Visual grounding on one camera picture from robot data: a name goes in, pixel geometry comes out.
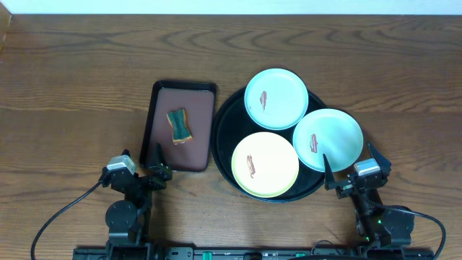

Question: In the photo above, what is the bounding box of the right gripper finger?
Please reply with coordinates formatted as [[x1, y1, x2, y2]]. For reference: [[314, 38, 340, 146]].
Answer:
[[367, 142, 391, 172], [323, 154, 335, 190]]

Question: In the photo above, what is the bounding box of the green orange sponge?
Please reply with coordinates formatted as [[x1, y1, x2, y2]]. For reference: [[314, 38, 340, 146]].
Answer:
[[167, 108, 193, 144]]

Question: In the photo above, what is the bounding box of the yellow plate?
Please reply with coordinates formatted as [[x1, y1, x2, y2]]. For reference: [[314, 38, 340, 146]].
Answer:
[[231, 131, 299, 198]]

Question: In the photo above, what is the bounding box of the light green plate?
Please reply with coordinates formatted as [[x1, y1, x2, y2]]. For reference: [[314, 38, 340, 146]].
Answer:
[[244, 68, 309, 131], [292, 108, 364, 172]]

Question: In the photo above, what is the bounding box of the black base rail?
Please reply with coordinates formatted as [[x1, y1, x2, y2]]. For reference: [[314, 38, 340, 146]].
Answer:
[[72, 247, 433, 260]]

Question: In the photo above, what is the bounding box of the rectangular black brown tray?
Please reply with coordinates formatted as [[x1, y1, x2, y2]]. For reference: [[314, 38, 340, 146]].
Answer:
[[139, 80, 217, 172]]

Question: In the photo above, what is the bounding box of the round black tray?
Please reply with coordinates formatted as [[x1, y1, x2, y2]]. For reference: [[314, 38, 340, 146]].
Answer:
[[210, 89, 324, 203]]

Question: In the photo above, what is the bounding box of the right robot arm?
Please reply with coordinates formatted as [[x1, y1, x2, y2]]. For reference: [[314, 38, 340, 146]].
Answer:
[[323, 143, 414, 248]]

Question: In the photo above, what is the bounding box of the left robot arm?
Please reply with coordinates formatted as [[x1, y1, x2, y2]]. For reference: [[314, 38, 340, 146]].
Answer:
[[100, 144, 173, 248]]

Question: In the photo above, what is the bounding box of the light green plate top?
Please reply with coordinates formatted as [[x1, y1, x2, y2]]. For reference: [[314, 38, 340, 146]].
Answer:
[[244, 68, 309, 131]]

